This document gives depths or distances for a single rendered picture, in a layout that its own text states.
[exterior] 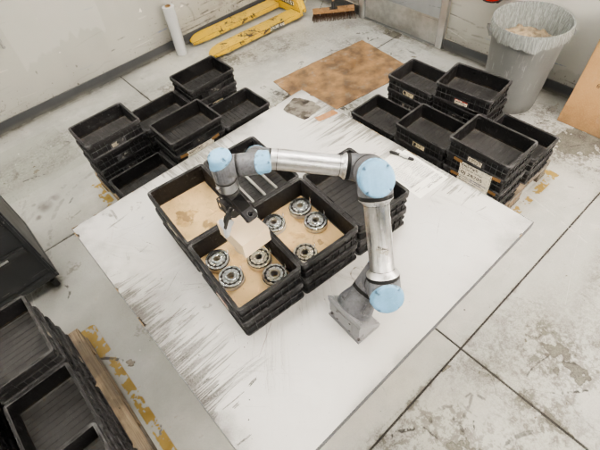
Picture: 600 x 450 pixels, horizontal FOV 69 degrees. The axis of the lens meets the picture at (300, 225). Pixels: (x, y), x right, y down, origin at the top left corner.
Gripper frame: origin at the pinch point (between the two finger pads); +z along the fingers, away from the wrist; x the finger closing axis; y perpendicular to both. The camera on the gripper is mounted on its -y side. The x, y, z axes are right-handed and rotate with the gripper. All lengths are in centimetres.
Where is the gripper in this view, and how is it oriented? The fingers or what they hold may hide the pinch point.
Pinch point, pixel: (243, 228)
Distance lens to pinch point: 162.5
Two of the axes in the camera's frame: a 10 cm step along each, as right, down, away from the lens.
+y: -6.7, -5.4, 5.1
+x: -7.4, 5.6, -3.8
